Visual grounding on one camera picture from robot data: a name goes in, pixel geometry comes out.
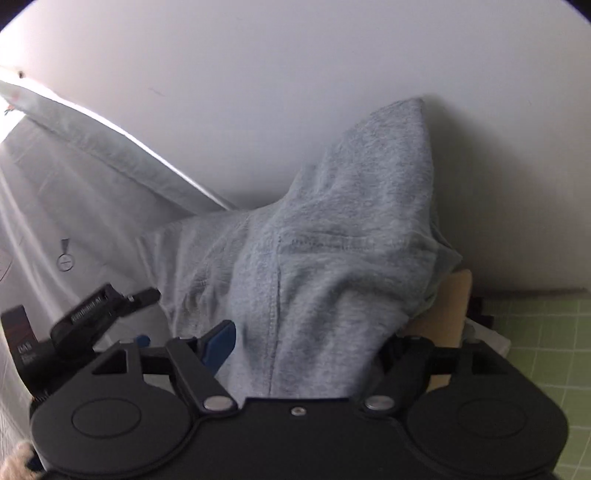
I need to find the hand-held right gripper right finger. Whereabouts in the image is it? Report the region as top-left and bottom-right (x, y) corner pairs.
(365, 336), (509, 411)

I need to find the grey zip hoodie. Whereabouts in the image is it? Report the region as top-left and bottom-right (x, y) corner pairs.
(139, 97), (463, 400)

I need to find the green checked mat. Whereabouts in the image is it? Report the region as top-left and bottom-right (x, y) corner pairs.
(489, 298), (585, 467)

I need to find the cream knitted cloth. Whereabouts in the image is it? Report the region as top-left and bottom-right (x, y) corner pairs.
(8, 440), (43, 480)

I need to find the grey carrot print sheet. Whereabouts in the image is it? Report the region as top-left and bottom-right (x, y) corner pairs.
(0, 65), (241, 462)

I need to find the beige folded garment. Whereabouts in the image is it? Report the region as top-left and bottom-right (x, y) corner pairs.
(401, 270), (474, 388)

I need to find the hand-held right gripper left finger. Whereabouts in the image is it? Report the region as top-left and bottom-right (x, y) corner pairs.
(92, 319), (237, 412)

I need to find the thick white folded garment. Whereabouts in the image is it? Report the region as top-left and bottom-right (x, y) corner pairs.
(463, 318), (509, 357)

